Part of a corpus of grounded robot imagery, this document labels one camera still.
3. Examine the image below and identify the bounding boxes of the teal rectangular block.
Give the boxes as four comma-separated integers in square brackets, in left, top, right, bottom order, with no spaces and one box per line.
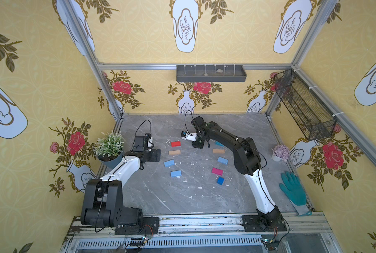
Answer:
[215,141,224,147]

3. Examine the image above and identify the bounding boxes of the natural wood block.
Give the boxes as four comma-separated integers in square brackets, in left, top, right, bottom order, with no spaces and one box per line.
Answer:
[213,149,225,154]
[168,150,181,156]

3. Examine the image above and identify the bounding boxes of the red rectangular block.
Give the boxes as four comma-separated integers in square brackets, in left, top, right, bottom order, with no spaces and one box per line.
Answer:
[171,141,181,147]

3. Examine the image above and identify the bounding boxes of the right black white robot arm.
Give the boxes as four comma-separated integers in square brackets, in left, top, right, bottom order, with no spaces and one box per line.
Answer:
[185,116,282,229]

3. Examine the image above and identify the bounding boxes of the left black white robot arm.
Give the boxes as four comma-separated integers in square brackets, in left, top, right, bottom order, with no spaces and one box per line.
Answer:
[80,149,161,232]

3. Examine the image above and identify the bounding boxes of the upper left light blue block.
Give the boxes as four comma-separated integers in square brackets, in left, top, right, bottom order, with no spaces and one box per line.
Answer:
[164,160,175,167]

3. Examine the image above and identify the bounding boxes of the light blue block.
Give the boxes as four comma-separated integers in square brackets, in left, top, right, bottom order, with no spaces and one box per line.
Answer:
[164,160,175,167]
[170,170,182,177]
[217,157,229,165]

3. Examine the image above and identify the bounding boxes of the lower left light blue block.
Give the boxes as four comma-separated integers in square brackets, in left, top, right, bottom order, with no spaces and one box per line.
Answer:
[170,170,182,177]

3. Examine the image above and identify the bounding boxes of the right light blue block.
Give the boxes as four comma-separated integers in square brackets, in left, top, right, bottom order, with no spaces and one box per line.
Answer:
[217,157,229,165]

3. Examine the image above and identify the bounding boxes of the magenta rectangular block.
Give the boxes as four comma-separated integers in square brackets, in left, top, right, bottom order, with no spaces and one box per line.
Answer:
[212,168,223,176]

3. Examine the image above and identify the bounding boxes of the potted white green plant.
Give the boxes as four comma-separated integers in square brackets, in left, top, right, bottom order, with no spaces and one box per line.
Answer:
[94,132,125,169]

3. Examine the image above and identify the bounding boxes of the dark blue square block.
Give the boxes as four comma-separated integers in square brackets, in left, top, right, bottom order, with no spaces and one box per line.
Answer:
[216,177,224,185]

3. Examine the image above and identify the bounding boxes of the pink flower bouquet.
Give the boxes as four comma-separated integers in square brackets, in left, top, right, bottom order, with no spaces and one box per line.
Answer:
[272,145,290,162]

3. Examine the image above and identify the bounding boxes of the teal work glove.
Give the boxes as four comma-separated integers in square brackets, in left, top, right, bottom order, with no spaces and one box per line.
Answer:
[279,171,312,216]

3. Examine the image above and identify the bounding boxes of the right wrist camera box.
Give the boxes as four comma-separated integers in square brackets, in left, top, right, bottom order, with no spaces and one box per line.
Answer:
[181,131,197,142]

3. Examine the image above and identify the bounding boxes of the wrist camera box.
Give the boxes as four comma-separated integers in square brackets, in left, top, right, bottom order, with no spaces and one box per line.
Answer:
[181,131,197,142]
[132,133,154,152]

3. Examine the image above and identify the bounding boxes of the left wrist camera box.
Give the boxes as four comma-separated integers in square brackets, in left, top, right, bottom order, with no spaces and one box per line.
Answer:
[132,133,154,152]

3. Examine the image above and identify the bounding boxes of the grey wall shelf tray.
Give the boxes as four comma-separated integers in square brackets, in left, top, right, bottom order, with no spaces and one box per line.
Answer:
[176,64,247,83]

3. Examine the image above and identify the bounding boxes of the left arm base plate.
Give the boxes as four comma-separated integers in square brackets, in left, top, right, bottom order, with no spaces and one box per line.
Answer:
[115,217,159,235]

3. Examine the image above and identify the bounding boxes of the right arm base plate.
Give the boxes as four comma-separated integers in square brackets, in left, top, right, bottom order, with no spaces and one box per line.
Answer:
[240,215,288,233]

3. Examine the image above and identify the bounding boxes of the black wire mesh basket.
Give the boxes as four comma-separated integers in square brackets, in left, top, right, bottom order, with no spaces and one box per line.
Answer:
[273,70,337,141]

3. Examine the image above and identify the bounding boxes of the aluminium front rail frame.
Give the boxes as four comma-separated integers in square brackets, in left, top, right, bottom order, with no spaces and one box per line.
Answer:
[60,212,342,253]

